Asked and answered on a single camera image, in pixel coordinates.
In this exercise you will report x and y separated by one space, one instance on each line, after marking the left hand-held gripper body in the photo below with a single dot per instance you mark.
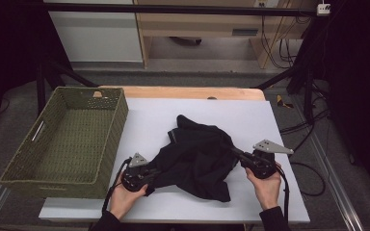
135 178

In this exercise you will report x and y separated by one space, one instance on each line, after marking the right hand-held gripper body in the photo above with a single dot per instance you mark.
263 166

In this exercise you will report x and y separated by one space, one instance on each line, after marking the dark navy knit vest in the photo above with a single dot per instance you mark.
196 160

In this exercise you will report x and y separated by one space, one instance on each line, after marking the green woven basket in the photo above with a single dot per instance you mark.
67 144

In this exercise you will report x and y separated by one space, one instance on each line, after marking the person's right hand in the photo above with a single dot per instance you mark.
268 192

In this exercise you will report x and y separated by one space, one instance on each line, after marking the person's left hand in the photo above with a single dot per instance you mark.
122 202

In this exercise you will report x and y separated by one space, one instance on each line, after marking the yellow and black tape piece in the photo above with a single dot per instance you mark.
282 102

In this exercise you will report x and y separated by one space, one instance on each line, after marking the black metal stand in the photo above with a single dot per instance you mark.
308 96
40 89

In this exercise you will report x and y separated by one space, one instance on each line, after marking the black curtain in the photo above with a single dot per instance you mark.
363 80
9 38

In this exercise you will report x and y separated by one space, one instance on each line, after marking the light wooden desk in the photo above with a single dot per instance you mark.
189 25

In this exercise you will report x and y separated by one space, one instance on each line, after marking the white cabinet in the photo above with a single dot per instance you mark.
93 38

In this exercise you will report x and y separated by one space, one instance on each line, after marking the black horizontal metal bar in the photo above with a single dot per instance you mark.
173 9

